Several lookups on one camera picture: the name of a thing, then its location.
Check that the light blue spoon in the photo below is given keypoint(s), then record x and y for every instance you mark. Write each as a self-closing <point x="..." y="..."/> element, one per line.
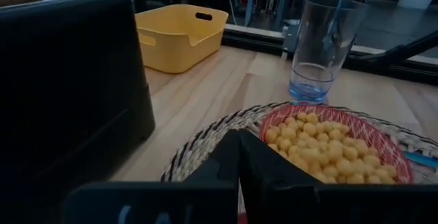
<point x="422" y="159"/>

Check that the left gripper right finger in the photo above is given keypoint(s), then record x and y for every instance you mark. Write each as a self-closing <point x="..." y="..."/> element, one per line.
<point x="291" y="200"/>

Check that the clear drinking glass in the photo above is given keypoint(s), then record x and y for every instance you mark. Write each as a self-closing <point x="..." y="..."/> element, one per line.
<point x="318" y="90"/>

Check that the yellow cereal balls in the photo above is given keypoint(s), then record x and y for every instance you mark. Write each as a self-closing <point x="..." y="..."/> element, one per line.
<point x="325" y="148"/>

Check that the yellow plastic basket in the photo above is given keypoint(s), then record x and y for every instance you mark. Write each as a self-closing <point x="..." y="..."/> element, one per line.
<point x="178" y="46"/>

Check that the patterned bowl red inside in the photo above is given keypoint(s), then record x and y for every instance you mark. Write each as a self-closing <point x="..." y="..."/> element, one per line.
<point x="376" y="138"/>

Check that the round woven straw placemat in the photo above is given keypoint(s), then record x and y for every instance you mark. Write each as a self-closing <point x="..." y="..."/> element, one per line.
<point x="205" y="142"/>

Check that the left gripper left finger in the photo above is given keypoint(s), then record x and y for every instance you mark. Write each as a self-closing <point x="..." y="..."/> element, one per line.
<point x="171" y="203"/>

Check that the black aluminium table frame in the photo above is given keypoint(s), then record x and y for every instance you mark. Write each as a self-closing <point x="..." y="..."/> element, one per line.
<point x="376" y="70"/>

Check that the black toaster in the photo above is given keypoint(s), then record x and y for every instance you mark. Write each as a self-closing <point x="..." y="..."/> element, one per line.
<point x="68" y="97"/>

